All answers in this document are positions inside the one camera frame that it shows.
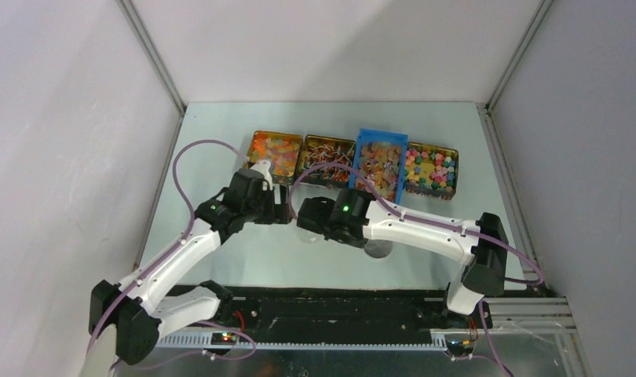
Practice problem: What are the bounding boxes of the clear plastic jar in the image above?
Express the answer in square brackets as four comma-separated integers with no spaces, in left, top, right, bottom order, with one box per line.
[295,228,323,244]

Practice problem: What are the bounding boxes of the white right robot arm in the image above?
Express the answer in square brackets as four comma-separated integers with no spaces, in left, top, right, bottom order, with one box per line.
[297,188,508,328]

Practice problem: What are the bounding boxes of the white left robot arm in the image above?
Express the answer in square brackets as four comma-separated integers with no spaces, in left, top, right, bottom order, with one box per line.
[88,160,287,365]

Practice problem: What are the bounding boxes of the tin of gummy candies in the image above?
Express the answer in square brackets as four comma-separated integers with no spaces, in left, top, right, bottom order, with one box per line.
[247,130,303,185]

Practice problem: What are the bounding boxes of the blue bin of candies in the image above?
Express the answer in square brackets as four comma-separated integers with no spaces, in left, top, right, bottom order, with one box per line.
[353,129,408,203]

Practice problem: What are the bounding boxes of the tin of colourful cube candies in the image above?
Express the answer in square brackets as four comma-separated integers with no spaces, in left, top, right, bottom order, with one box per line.
[403,142,459,201]

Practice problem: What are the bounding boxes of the silver metal jar lid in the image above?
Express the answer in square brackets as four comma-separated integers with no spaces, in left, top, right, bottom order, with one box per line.
[364,240,393,259]

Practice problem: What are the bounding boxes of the tin of lollipops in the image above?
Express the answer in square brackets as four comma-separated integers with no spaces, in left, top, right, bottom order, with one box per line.
[295,134,356,189]

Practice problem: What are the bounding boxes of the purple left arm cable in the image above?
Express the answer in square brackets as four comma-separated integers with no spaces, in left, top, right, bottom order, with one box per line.
[86,139,251,371]

